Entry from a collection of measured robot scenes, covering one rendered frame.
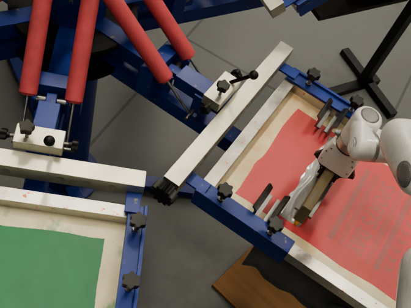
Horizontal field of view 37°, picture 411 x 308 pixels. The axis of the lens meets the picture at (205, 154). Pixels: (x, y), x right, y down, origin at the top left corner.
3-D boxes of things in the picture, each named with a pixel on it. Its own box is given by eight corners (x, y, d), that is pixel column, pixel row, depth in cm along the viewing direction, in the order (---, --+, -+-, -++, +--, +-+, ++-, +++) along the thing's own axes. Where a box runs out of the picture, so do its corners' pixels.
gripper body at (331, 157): (328, 140, 164) (313, 163, 173) (361, 161, 162) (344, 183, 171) (339, 124, 168) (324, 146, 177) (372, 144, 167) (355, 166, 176)
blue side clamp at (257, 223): (288, 250, 170) (296, 239, 164) (279, 263, 167) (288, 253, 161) (199, 190, 174) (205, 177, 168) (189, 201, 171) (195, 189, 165)
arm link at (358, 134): (394, 152, 150) (358, 149, 148) (375, 175, 158) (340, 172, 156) (381, 104, 158) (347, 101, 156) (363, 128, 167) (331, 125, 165)
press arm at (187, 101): (395, 246, 188) (405, 238, 183) (388, 260, 185) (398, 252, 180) (77, 36, 206) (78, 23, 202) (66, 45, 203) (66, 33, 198)
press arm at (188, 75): (229, 104, 187) (233, 95, 183) (219, 116, 184) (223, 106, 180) (183, 74, 190) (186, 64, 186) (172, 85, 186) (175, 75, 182)
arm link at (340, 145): (331, 136, 162) (327, 142, 165) (360, 154, 161) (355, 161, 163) (342, 120, 167) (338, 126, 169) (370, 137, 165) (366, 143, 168)
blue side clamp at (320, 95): (363, 129, 201) (373, 116, 196) (358, 138, 198) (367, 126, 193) (287, 80, 206) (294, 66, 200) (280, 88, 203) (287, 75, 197)
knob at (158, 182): (181, 196, 167) (186, 183, 161) (169, 210, 164) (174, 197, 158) (159, 181, 168) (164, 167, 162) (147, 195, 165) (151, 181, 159)
